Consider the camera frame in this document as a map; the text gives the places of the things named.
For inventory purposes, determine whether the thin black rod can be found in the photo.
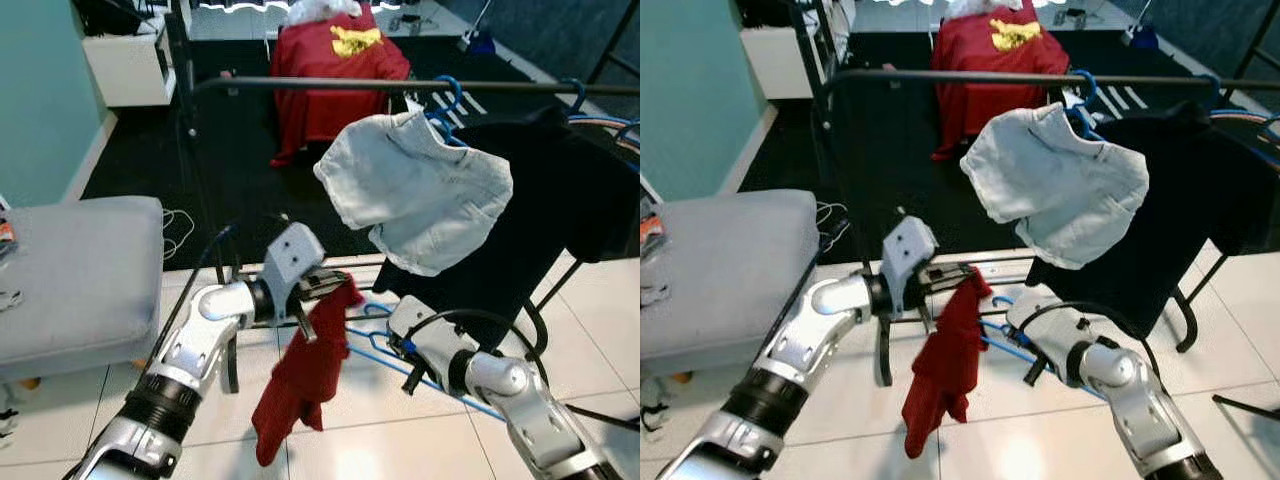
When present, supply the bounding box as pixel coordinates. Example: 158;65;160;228
1212;393;1280;421
565;403;641;431

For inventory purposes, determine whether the black shirt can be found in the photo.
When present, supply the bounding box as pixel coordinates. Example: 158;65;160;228
1025;100;1280;341
375;105;641;346

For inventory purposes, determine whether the plain red garment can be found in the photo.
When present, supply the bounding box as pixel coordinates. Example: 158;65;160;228
900;268;994;459
250;278;366;468

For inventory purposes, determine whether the black floor carpet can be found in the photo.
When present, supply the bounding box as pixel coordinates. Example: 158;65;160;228
745;30;1280;266
78;35;641;266

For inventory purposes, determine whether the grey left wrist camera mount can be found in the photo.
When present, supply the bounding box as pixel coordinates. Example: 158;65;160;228
262;222;326;326
880;213;941;321

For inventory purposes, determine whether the white cabinet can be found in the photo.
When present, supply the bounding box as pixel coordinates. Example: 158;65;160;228
82;20;179;109
740;20;831;101

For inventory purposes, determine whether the light blue denim garment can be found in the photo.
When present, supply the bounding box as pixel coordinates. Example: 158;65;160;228
960;102;1151;271
314;110;515;278

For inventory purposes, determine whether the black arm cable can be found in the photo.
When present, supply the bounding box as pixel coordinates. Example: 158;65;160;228
160;225;241;351
405;308;549;361
1020;300;1161;361

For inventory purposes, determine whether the red shirt with yellow print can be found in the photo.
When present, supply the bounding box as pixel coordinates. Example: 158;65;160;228
930;5;1071;161
270;5;413;166

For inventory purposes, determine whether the black tripod stand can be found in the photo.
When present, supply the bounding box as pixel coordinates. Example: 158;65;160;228
162;0;201;136
795;0;846;131

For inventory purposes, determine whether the grey upholstered ottoman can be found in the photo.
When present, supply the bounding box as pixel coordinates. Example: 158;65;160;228
640;190;823;379
0;196;166;386

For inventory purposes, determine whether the blue mop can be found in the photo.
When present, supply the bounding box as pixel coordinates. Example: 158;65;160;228
1125;0;1166;49
460;0;498;56

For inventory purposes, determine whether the black metal clothes rack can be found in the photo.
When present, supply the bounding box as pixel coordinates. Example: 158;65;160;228
825;68;1280;386
185;75;641;396

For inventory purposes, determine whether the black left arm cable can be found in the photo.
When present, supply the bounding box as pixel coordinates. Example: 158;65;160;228
160;225;241;351

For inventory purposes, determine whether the white fluffy cloth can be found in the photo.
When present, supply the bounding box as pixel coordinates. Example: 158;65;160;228
945;0;1026;21
285;0;363;26

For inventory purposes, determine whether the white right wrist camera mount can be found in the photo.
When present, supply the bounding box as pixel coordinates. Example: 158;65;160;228
1005;285;1091;361
387;295;471;371

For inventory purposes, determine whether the black bag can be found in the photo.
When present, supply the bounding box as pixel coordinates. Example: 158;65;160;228
735;0;801;29
75;0;151;36

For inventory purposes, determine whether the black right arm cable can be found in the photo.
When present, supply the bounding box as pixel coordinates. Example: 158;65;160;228
405;308;549;361
1020;300;1161;361

